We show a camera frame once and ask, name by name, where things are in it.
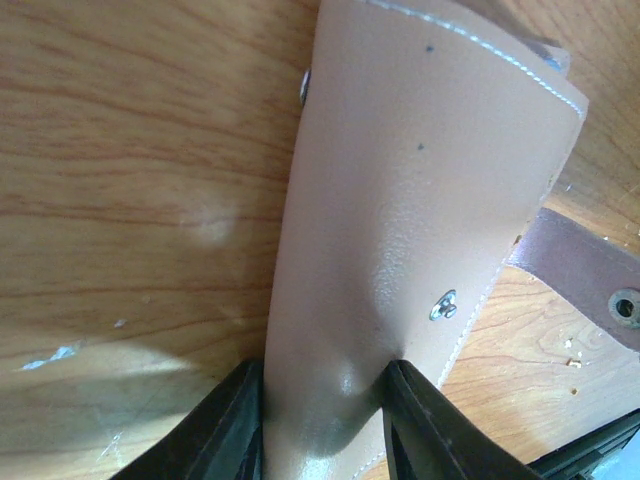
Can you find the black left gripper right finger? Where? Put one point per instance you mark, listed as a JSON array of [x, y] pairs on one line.
[[427, 437]]

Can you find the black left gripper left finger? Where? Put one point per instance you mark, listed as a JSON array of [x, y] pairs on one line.
[[221, 438]]

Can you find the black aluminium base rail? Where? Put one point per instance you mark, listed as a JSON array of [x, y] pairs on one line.
[[581, 457]]

